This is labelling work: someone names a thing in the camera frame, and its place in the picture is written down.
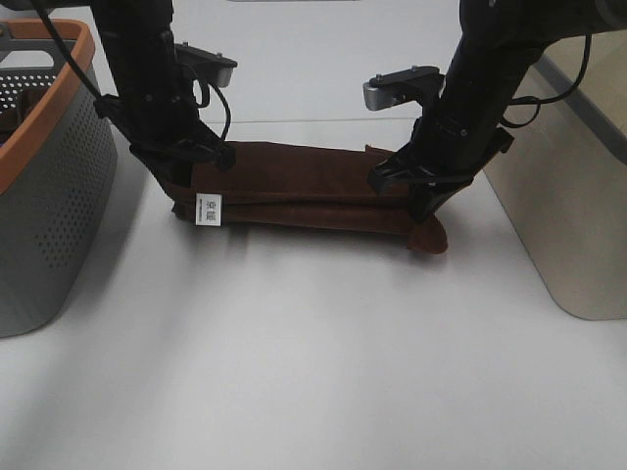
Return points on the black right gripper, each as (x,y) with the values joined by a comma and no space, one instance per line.
(459,133)

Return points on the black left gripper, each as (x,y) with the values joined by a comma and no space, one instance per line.
(157,108)

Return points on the brown towel with white label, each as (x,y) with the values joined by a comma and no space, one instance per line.
(303,186)

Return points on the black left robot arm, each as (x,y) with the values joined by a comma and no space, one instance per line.
(77,47)

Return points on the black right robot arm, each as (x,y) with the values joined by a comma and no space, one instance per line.
(536,26)

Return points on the grey basket with orange rim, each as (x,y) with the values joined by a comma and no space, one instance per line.
(58,162)

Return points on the beige basket with grey rim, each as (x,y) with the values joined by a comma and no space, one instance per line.
(563,187)

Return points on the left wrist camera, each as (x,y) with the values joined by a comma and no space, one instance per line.
(198,64)

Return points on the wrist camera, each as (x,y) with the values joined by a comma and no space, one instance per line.
(416,84)
(198,64)

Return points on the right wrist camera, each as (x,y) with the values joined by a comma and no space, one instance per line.
(416,84)

